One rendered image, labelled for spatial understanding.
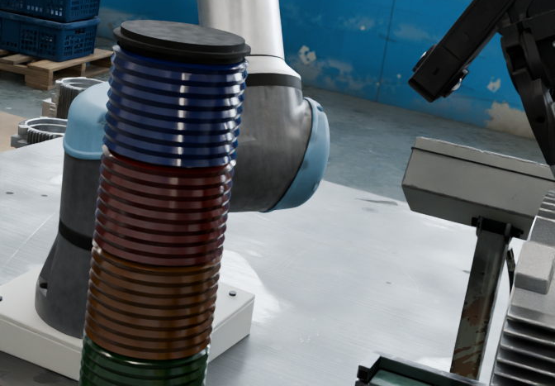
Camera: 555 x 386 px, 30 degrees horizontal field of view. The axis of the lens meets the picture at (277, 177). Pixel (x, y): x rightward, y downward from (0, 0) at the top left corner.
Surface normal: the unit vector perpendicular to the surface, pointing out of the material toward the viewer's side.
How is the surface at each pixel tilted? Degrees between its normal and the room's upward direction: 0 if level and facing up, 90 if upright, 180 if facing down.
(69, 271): 76
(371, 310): 0
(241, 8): 66
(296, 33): 90
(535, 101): 86
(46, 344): 90
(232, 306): 4
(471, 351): 90
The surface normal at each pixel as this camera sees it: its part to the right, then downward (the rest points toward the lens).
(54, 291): -0.61, -0.13
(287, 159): 0.45, 0.11
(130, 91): -0.44, -0.26
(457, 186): -0.24, -0.37
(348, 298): 0.14, -0.95
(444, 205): -0.33, 0.90
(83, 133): -0.59, 0.15
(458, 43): -0.39, 0.23
